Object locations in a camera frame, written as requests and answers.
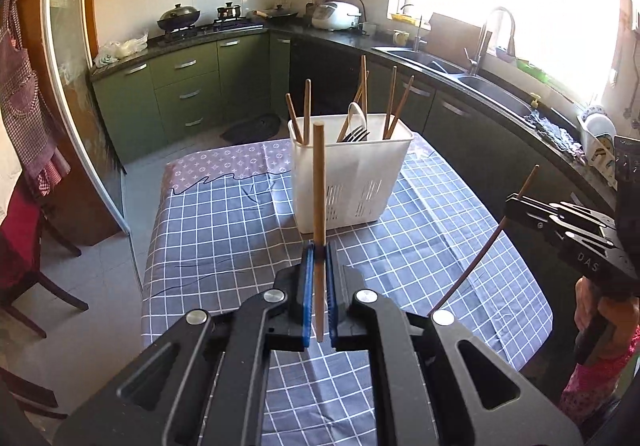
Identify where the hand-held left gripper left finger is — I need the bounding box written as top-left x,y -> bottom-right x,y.
52,241 -> 316,446

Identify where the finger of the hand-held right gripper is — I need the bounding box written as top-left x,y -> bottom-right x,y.
506,195 -> 621,229
504,203 -> 616,249

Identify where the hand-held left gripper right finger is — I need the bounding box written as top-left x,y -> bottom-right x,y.
325,242 -> 583,446

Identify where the light wooden chopstick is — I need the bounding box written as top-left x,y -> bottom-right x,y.
312,123 -> 327,344

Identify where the dark brown chopstick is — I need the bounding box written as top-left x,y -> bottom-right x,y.
427,165 -> 540,319

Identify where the white plastic utensil holder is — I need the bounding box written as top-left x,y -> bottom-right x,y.
287,113 -> 415,234

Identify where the group of wooden chopsticks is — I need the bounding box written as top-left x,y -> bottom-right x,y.
285,55 -> 416,144

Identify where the person's right hand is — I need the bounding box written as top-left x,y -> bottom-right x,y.
574,276 -> 640,364

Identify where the dish rack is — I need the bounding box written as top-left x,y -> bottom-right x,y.
577,112 -> 618,187

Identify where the dark dish rag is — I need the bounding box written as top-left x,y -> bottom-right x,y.
525,109 -> 583,159

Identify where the white plate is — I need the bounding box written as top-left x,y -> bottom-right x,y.
582,113 -> 617,162

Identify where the grey checked tablecloth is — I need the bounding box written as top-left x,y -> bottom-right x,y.
141,131 -> 553,446

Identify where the steel kitchen sink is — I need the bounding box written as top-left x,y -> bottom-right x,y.
375,46 -> 531,119

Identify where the green dish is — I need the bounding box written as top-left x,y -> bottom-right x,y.
517,59 -> 551,80

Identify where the green sink cabinet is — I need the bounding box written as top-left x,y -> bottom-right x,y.
367,56 -> 616,227

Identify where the dark floor mat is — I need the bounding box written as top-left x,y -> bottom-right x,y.
220,113 -> 282,144

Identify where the white spoon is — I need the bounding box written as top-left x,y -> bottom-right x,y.
347,102 -> 368,142

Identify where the tall metal faucet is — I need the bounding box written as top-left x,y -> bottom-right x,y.
467,6 -> 517,77

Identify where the brown cutting board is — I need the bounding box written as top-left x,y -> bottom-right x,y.
425,12 -> 483,61

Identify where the black built-in appliance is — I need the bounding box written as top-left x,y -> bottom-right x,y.
289,36 -> 368,119

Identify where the slim metal faucet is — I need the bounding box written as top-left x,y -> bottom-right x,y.
400,4 -> 431,52

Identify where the green drawer cabinet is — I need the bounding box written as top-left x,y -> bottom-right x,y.
92,34 -> 291,162

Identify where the dark kitchen countertop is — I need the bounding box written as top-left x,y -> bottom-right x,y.
89,19 -> 618,207

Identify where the white rice cooker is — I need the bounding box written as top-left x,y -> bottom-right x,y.
311,1 -> 362,32

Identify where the black frying pan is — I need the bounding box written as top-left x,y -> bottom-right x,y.
245,4 -> 300,21

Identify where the gas stove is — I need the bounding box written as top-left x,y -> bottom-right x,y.
160,19 -> 263,40

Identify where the red cushioned wooden chair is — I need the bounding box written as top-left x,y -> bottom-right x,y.
0,166 -> 91,339

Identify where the dark wooden chair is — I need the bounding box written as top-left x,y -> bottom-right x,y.
0,366 -> 68,422

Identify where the sliding glass door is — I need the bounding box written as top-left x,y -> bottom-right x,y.
42,0 -> 132,247

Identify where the black wok with lid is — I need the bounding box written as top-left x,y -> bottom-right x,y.
157,3 -> 202,32

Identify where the white plastic bag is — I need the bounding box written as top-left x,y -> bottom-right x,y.
95,31 -> 150,67

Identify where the checked apron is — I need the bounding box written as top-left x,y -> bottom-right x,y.
0,0 -> 71,197

